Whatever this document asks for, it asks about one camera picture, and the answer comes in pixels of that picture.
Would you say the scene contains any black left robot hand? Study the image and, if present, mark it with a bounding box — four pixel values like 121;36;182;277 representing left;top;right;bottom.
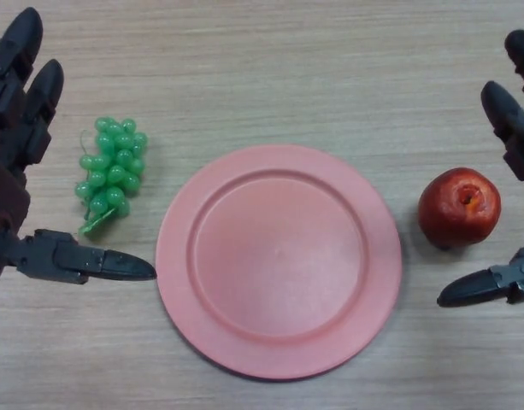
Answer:
0;7;158;294

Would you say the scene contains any pink round plate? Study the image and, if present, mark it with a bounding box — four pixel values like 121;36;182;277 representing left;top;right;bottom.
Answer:
156;143;403;381

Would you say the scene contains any red apple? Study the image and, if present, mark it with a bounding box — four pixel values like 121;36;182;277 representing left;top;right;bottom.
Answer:
417;167;502;250

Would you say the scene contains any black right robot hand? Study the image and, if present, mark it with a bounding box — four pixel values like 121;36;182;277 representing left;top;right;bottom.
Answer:
436;28;524;308

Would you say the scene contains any green grape bunch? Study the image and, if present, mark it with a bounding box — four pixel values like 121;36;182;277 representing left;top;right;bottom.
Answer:
74;115;150;238

